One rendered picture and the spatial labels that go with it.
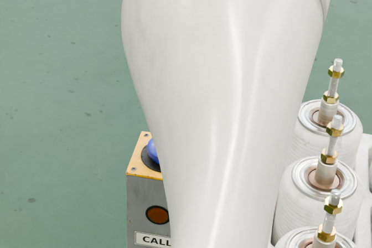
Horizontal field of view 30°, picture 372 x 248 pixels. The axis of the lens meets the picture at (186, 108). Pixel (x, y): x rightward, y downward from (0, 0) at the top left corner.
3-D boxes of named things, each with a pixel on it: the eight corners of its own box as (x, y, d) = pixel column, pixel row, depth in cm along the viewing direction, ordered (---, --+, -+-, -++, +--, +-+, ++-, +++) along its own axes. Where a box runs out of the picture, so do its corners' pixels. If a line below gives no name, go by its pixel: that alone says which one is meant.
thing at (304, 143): (270, 237, 97) (288, 137, 86) (274, 190, 105) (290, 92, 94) (340, 247, 96) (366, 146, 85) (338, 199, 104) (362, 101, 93)
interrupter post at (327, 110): (316, 124, 89) (320, 104, 87) (316, 113, 91) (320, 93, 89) (335, 127, 89) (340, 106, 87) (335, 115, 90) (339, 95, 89)
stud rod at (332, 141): (323, 171, 79) (334, 119, 74) (321, 166, 80) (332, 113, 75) (331, 171, 79) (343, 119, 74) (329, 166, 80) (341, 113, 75)
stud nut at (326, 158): (321, 163, 78) (322, 157, 77) (318, 153, 79) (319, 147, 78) (338, 163, 78) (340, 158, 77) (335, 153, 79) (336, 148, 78)
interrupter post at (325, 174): (310, 184, 80) (315, 162, 78) (316, 171, 82) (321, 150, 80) (330, 190, 79) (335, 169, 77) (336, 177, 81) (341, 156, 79)
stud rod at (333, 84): (324, 111, 88) (334, 61, 84) (324, 107, 89) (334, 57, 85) (332, 112, 88) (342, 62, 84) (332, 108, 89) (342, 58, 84)
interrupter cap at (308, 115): (295, 134, 87) (296, 130, 87) (297, 99, 93) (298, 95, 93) (356, 142, 86) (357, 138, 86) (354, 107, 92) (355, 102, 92)
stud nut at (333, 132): (326, 137, 75) (328, 130, 75) (324, 127, 77) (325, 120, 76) (345, 137, 75) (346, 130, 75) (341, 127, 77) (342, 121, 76)
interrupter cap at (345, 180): (282, 190, 79) (283, 186, 78) (301, 152, 84) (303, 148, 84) (347, 212, 76) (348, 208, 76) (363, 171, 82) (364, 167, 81)
